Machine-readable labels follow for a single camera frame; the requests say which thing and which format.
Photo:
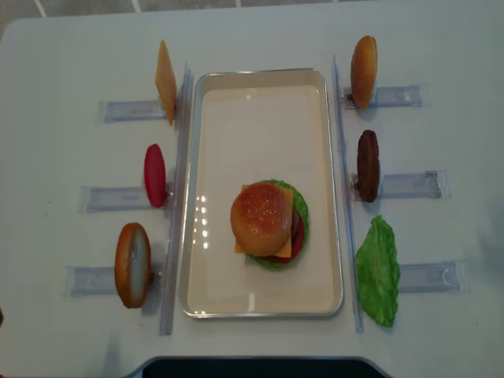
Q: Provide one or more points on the bun top with sesame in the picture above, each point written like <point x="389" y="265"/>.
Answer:
<point x="262" y="220"/>

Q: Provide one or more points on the burger lettuce leaf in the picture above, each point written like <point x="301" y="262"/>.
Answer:
<point x="300" y="204"/>

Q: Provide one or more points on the burger meat patty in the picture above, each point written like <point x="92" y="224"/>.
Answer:
<point x="297" y="227"/>

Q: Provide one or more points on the burger tomato slice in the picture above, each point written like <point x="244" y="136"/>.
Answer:
<point x="295" y="249"/>

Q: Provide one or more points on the burger cheese slice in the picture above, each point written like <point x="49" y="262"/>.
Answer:
<point x="289" y="232"/>

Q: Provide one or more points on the spare tomato slice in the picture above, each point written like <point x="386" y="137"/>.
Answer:
<point x="155" y="176"/>

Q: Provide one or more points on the spare meat patty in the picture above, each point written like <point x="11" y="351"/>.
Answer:
<point x="368" y="166"/>

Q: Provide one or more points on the spare cheese slice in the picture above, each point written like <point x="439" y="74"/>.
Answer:
<point x="165" y="81"/>

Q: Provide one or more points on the spare lettuce leaf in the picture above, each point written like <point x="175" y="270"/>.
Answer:
<point x="379" y="273"/>

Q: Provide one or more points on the clear holder for tomato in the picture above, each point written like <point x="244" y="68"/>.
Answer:
<point x="112" y="199"/>

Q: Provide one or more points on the clear holder for cheese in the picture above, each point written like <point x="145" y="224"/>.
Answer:
<point x="116" y="111"/>

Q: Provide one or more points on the clear holder for lettuce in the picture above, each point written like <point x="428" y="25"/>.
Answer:
<point x="441" y="277"/>

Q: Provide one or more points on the white metal tray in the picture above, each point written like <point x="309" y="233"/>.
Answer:
<point x="248" y="127"/>

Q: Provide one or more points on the spare bun bottom slice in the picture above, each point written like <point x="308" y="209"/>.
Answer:
<point x="132" y="265"/>

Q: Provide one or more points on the spare bun top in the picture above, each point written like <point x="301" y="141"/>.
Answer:
<point x="363" y="70"/>

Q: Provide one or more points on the clear holder for patty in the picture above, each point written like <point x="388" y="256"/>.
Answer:
<point x="428" y="184"/>

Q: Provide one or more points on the clear holder for bun top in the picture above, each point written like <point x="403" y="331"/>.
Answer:
<point x="413" y="95"/>

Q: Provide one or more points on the dark base panel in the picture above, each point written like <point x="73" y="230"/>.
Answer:
<point x="260" y="367"/>

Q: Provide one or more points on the clear holder for bun slice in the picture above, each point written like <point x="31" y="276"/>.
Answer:
<point x="83" y="281"/>

